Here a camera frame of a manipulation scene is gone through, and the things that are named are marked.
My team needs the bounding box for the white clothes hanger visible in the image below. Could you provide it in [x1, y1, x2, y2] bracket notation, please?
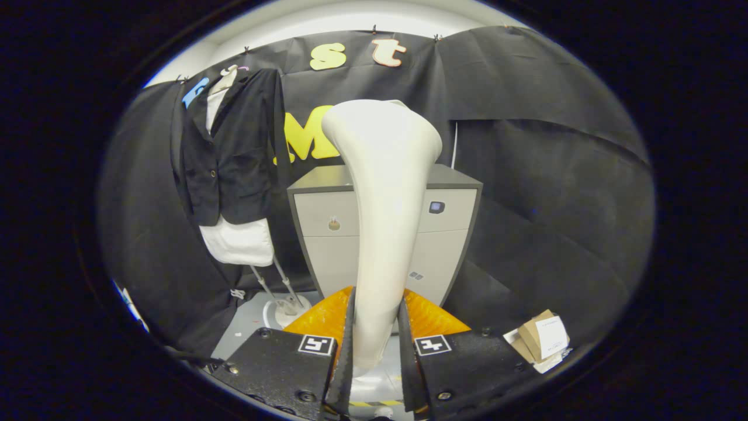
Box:
[207, 64, 249, 97]

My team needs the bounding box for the black suit jacket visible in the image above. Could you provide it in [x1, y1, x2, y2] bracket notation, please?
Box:
[171, 68, 293, 227]

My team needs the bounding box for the white shirt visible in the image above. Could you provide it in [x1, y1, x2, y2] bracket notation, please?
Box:
[199, 88, 275, 268]

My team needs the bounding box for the white garment stand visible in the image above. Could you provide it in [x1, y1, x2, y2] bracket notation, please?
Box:
[250, 257, 312, 329]

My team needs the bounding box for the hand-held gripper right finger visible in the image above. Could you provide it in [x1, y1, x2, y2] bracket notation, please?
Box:
[399, 287, 541, 419]

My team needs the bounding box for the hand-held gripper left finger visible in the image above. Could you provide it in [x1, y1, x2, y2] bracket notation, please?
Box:
[210, 287, 355, 421]

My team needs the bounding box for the grey cabinet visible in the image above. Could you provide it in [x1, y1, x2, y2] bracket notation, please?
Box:
[286, 164, 484, 308]

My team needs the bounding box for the brown cardboard box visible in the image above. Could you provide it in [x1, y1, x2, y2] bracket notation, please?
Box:
[503, 309, 572, 375]

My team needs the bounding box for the black backdrop cloth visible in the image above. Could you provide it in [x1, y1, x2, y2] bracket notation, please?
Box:
[98, 26, 655, 357]

